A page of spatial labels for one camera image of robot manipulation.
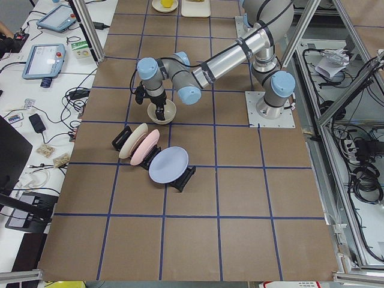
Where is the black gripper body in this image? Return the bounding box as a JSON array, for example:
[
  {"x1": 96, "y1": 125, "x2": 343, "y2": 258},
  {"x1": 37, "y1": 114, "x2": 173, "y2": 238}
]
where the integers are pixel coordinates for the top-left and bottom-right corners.
[{"x1": 148, "y1": 92, "x2": 166, "y2": 106}]

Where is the cream bowl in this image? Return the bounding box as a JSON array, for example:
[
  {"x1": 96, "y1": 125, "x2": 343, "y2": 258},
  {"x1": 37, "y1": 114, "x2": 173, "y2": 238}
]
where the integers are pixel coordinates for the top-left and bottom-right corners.
[{"x1": 147, "y1": 99, "x2": 177, "y2": 125}]

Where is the yellow lemon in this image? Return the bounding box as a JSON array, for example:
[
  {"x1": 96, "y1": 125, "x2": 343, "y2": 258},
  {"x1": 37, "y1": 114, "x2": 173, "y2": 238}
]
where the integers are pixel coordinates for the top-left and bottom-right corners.
[{"x1": 160, "y1": 0, "x2": 173, "y2": 8}]

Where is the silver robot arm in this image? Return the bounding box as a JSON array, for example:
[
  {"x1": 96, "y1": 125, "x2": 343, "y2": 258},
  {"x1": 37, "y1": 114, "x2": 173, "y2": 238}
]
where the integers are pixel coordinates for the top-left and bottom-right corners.
[{"x1": 134, "y1": 1, "x2": 295, "y2": 121}]

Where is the cream plate in rack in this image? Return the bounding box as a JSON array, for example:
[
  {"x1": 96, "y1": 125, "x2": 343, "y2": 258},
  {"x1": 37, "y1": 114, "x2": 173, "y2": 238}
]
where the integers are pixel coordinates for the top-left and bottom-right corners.
[{"x1": 119, "y1": 123, "x2": 148, "y2": 159}]

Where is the pink plate in rack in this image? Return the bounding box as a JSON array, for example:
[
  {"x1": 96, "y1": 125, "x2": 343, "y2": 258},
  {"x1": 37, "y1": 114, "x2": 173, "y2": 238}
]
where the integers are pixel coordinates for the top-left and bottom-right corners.
[{"x1": 130, "y1": 129, "x2": 160, "y2": 166}]

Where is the lavender plate in rack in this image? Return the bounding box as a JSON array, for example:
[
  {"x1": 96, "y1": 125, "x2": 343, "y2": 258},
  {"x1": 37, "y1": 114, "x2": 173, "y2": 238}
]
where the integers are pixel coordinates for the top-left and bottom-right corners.
[{"x1": 149, "y1": 146, "x2": 189, "y2": 184}]

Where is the black plate rack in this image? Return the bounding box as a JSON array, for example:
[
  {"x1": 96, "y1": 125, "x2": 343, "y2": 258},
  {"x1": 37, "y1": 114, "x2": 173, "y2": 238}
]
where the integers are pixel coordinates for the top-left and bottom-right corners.
[{"x1": 112, "y1": 126, "x2": 196, "y2": 192}]

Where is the green white small box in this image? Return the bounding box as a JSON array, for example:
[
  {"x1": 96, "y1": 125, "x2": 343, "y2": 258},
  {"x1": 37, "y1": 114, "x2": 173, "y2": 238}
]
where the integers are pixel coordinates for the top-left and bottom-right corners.
[{"x1": 71, "y1": 41, "x2": 92, "y2": 59}]

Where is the small cream plate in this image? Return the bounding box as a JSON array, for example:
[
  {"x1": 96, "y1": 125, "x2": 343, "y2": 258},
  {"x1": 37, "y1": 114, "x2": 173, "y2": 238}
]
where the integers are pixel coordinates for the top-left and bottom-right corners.
[{"x1": 152, "y1": 0, "x2": 179, "y2": 13}]

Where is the white rectangular tray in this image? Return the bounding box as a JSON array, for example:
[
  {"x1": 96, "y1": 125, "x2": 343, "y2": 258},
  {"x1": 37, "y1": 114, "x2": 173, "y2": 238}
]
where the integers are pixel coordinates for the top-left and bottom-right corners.
[{"x1": 181, "y1": 0, "x2": 211, "y2": 17}]

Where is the near teach pendant tablet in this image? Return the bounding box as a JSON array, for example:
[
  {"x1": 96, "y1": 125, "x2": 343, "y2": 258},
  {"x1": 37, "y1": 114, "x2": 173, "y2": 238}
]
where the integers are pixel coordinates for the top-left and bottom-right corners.
[{"x1": 22, "y1": 43, "x2": 66, "y2": 80}]

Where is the teach pendant tablet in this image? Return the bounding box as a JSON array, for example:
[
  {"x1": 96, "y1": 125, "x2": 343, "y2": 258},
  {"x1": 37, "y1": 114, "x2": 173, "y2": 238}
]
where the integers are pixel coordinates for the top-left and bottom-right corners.
[
  {"x1": 22, "y1": 43, "x2": 66, "y2": 80},
  {"x1": 37, "y1": 5, "x2": 76, "y2": 32}
]

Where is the black power adapter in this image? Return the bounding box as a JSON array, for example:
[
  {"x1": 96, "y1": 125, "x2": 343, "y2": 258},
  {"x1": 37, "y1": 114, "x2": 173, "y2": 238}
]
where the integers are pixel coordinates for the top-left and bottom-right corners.
[{"x1": 29, "y1": 113, "x2": 46, "y2": 133}]

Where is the far teach pendant tablet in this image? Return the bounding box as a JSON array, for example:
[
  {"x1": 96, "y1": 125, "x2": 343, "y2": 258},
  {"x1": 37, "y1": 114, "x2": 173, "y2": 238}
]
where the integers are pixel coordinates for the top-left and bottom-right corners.
[{"x1": 37, "y1": 5, "x2": 76, "y2": 32}]

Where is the black monitor stand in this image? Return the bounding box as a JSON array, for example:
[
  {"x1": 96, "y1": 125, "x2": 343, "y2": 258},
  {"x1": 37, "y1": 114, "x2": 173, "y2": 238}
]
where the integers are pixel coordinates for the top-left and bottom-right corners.
[{"x1": 1, "y1": 118, "x2": 58, "y2": 233}]

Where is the crumpled white paper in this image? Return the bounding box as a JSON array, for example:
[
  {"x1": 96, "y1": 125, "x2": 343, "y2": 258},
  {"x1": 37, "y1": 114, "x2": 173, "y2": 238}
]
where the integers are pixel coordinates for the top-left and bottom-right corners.
[{"x1": 315, "y1": 49, "x2": 350, "y2": 79}]

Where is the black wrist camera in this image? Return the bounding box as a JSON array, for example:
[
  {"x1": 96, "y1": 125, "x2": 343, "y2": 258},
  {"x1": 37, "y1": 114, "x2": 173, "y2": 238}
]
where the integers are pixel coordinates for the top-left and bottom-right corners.
[{"x1": 134, "y1": 85, "x2": 146, "y2": 105}]

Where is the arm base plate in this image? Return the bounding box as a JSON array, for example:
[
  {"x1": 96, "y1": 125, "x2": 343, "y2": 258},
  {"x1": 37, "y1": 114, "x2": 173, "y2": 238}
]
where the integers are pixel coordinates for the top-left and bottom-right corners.
[
  {"x1": 235, "y1": 14, "x2": 254, "y2": 40},
  {"x1": 245, "y1": 91, "x2": 296, "y2": 129}
]

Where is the aluminium frame post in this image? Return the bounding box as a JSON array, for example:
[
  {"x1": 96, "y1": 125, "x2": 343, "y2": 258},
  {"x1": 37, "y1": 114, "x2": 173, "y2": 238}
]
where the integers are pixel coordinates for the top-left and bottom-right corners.
[{"x1": 68, "y1": 0, "x2": 105, "y2": 63}]

